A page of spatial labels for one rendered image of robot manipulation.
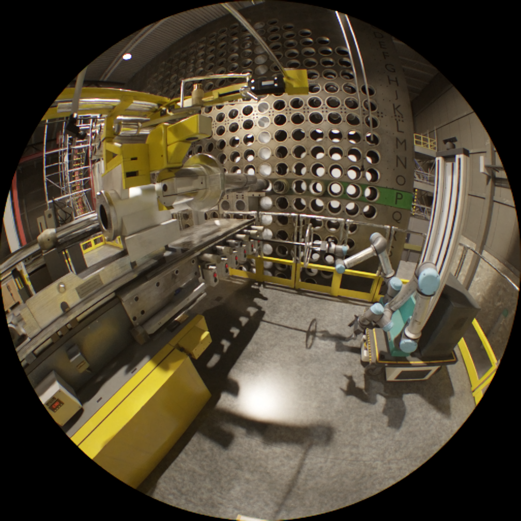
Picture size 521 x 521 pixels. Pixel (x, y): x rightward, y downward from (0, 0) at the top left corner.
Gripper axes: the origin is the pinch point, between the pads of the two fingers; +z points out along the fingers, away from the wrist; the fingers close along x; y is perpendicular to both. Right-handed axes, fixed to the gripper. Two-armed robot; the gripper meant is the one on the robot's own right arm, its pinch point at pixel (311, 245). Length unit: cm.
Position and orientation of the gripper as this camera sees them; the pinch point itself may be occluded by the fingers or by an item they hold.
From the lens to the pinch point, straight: 159.4
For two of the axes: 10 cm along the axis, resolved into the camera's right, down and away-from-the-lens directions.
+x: 3.7, -6.6, 6.6
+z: -9.1, -1.5, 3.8
